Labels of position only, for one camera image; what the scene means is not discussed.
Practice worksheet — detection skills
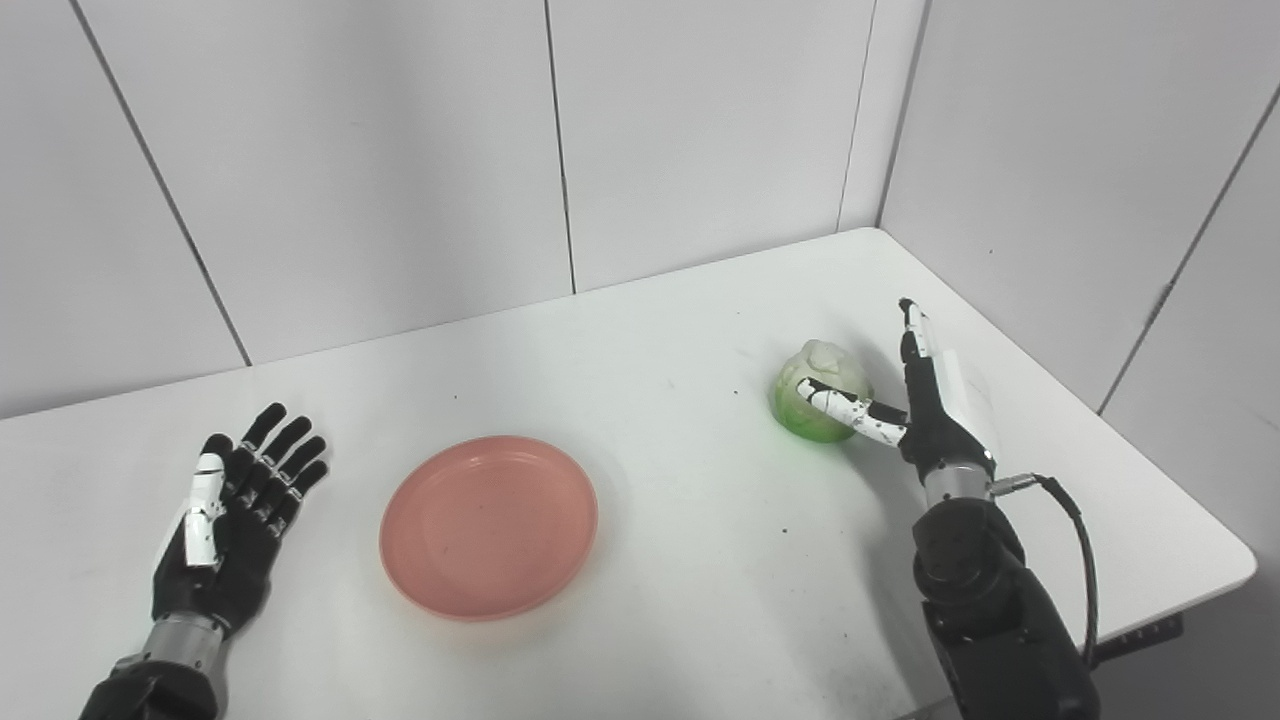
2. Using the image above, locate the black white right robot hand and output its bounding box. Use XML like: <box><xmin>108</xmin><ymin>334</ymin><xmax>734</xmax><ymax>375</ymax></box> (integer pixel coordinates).
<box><xmin>797</xmin><ymin>297</ymin><xmax>998</xmax><ymax>476</ymax></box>

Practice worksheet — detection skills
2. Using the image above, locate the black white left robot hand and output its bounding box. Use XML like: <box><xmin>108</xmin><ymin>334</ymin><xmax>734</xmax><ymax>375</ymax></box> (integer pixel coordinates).
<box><xmin>150</xmin><ymin>402</ymin><xmax>330</xmax><ymax>636</ymax></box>

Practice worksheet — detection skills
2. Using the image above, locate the green white cabbage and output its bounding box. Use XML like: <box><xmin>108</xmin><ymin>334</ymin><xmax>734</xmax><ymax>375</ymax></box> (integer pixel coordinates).
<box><xmin>769</xmin><ymin>340</ymin><xmax>874</xmax><ymax>443</ymax></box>

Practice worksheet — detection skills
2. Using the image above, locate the pink round plate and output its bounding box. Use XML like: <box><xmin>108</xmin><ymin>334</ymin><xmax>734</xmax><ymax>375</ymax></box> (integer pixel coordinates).
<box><xmin>379</xmin><ymin>435</ymin><xmax>600</xmax><ymax>623</ymax></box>

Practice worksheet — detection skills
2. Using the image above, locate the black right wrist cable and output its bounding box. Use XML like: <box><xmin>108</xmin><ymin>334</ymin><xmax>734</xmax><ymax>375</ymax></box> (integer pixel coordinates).
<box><xmin>990</xmin><ymin>473</ymin><xmax>1101</xmax><ymax>669</ymax></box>

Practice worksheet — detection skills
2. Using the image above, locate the black table frame bracket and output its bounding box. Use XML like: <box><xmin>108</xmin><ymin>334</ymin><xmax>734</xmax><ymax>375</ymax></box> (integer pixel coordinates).
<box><xmin>1094</xmin><ymin>614</ymin><xmax>1185</xmax><ymax>668</ymax></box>

